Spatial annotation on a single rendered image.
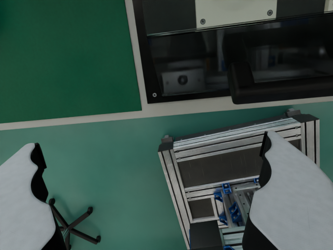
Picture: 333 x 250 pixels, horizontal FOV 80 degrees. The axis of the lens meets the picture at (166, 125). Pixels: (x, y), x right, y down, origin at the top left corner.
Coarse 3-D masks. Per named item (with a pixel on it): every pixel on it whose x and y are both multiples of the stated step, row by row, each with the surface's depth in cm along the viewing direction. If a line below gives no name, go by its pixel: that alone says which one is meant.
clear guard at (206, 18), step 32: (160, 0) 14; (192, 0) 14; (224, 0) 14; (256, 0) 14; (288, 0) 14; (320, 0) 13; (160, 32) 15; (192, 32) 15; (224, 32) 15; (256, 32) 15; (288, 32) 15; (320, 32) 15; (160, 64) 18; (192, 64) 18; (224, 64) 18; (256, 64) 18; (288, 64) 18; (320, 64) 18
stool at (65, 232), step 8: (88, 208) 156; (56, 216) 156; (80, 216) 156; (64, 224) 158; (72, 224) 158; (64, 232) 156; (72, 232) 161; (80, 232) 163; (88, 240) 163; (96, 240) 164
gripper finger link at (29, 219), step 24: (0, 168) 9; (24, 168) 9; (0, 192) 7; (24, 192) 7; (48, 192) 9; (0, 216) 6; (24, 216) 6; (48, 216) 6; (0, 240) 6; (24, 240) 6; (48, 240) 6
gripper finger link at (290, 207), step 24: (264, 144) 11; (288, 144) 10; (264, 168) 9; (288, 168) 8; (312, 168) 8; (264, 192) 7; (288, 192) 7; (312, 192) 7; (264, 216) 6; (288, 216) 6; (312, 216) 6; (264, 240) 6; (288, 240) 6; (312, 240) 6
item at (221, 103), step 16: (128, 0) 42; (128, 16) 43; (144, 96) 49; (128, 112) 51; (144, 112) 50; (160, 112) 50; (176, 112) 50; (192, 112) 49; (0, 128) 55; (16, 128) 54
